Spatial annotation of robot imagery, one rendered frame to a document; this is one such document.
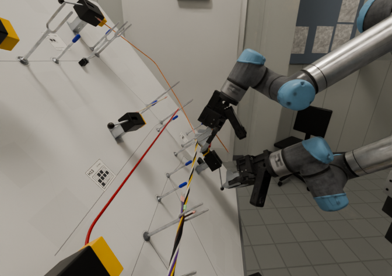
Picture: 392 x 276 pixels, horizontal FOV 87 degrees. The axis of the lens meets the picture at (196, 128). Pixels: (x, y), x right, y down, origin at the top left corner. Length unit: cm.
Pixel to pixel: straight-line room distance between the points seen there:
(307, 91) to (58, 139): 53
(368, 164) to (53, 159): 73
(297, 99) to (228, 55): 209
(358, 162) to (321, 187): 14
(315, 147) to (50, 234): 57
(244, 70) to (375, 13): 41
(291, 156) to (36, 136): 57
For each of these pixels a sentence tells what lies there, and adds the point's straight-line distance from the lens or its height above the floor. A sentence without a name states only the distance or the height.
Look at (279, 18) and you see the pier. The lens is 254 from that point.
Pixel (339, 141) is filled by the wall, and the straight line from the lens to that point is 374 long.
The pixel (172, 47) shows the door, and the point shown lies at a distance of 252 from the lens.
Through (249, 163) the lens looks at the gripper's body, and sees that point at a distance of 70.
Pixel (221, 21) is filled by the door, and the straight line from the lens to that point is 259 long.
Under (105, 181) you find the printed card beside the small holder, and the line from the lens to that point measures 43.
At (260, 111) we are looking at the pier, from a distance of 258.
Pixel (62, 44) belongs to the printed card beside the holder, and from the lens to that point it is 64.
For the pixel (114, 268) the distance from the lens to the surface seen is 27.
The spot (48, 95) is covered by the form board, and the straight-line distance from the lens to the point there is 48.
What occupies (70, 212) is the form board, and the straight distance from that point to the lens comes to 38.
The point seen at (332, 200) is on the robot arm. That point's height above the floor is 115.
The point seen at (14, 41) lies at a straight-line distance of 41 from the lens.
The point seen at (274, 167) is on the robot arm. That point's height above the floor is 119.
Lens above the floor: 150
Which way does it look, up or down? 21 degrees down
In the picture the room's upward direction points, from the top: 1 degrees clockwise
